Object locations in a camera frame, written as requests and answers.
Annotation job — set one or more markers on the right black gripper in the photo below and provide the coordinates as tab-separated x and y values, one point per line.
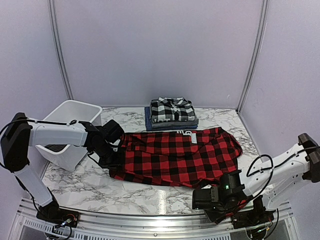
214	217

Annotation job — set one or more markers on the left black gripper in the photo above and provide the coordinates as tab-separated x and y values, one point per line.
116	164

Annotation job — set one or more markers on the red black plaid shirt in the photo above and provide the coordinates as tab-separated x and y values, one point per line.
174	159

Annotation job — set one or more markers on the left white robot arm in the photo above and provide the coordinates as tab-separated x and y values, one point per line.
22	132

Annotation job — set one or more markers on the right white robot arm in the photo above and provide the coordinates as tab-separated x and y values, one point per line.
251	196

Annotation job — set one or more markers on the white plastic bin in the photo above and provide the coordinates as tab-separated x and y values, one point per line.
67	111

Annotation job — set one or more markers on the blue checked folded shirt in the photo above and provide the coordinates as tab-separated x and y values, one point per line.
149	128

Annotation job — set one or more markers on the dark striped shirt in bin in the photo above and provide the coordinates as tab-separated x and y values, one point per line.
56	147

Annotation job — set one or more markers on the black white plaid folded shirt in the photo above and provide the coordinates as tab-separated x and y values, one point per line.
165	109

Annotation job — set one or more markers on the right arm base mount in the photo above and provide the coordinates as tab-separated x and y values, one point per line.
247	219

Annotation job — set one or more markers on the aluminium front frame rail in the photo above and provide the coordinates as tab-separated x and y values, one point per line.
105	226

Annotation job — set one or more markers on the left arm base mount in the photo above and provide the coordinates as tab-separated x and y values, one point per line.
62	216

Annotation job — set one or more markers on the left wall aluminium profile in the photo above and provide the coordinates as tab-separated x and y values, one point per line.
52	11

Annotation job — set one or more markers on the wall aluminium profile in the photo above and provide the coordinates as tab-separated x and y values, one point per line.
52	11
255	54

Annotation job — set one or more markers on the right wall aluminium profile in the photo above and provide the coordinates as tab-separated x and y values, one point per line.
255	54

